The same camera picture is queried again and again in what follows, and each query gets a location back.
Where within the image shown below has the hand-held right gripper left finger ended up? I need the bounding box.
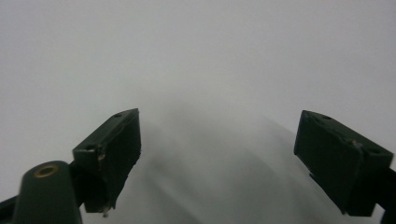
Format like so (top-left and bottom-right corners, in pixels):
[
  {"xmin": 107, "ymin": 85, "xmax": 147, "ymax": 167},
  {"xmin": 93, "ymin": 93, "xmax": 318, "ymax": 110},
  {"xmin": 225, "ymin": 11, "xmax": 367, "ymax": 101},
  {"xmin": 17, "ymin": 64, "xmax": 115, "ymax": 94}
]
[{"xmin": 72, "ymin": 107, "xmax": 142, "ymax": 217}]

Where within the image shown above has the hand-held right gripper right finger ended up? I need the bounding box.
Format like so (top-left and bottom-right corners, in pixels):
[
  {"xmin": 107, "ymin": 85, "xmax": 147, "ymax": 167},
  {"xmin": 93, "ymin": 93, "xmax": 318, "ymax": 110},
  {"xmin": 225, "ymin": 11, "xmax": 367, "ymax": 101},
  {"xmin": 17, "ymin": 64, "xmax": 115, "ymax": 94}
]
[{"xmin": 293, "ymin": 109, "xmax": 394, "ymax": 217}]

